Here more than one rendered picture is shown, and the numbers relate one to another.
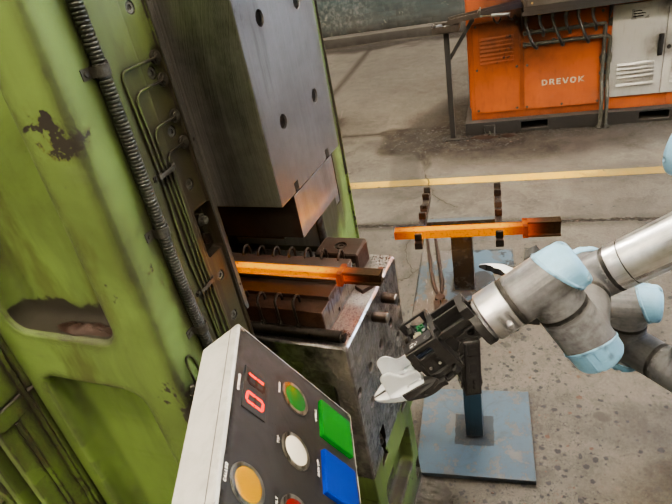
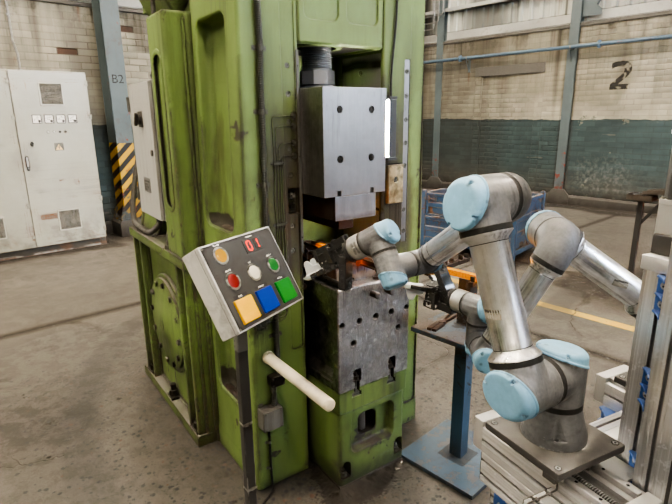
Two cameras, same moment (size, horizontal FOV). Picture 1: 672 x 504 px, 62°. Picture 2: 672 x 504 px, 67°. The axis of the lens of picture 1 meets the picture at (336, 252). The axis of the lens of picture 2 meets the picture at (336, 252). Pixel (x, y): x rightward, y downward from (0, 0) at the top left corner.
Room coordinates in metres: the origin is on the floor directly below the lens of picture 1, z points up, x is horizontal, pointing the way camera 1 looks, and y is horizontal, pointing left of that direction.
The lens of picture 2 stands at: (-0.70, -0.84, 1.56)
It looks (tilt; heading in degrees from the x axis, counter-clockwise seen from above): 15 degrees down; 28
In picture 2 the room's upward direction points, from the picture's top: 1 degrees counter-clockwise
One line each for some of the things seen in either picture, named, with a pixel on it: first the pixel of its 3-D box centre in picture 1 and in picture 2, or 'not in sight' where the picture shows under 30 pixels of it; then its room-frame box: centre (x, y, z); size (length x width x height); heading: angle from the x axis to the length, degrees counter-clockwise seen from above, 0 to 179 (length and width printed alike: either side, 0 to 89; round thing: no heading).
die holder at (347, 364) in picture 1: (290, 352); (336, 312); (1.22, 0.18, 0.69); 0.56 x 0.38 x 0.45; 63
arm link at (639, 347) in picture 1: (631, 345); (478, 339); (0.81, -0.54, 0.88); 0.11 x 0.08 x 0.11; 21
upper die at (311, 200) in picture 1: (233, 193); (326, 200); (1.17, 0.20, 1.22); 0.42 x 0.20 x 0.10; 63
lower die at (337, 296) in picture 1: (261, 287); (327, 259); (1.17, 0.20, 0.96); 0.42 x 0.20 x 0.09; 63
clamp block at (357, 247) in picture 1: (342, 255); not in sight; (1.26, -0.01, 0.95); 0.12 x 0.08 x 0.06; 63
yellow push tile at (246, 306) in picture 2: not in sight; (246, 309); (0.43, 0.07, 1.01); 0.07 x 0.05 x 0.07; 178
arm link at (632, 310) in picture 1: (629, 302); (480, 309); (0.82, -0.54, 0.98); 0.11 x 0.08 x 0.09; 63
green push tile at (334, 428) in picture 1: (333, 430); (285, 290); (0.63, 0.06, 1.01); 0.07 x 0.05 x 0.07; 178
